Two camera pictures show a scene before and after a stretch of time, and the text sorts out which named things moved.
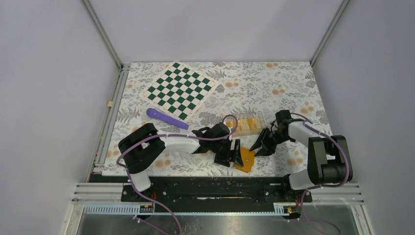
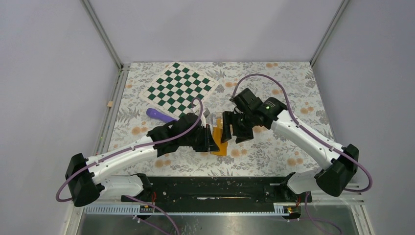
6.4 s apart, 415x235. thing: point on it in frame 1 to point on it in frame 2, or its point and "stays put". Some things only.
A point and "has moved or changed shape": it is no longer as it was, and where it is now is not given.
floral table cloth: x=242 y=87 stays put
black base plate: x=215 y=190 stays put
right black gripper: x=267 y=149 to x=228 y=117
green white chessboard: x=179 y=90 stays put
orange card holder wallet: x=248 y=158 has moved or changed shape
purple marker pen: x=160 y=115 stays put
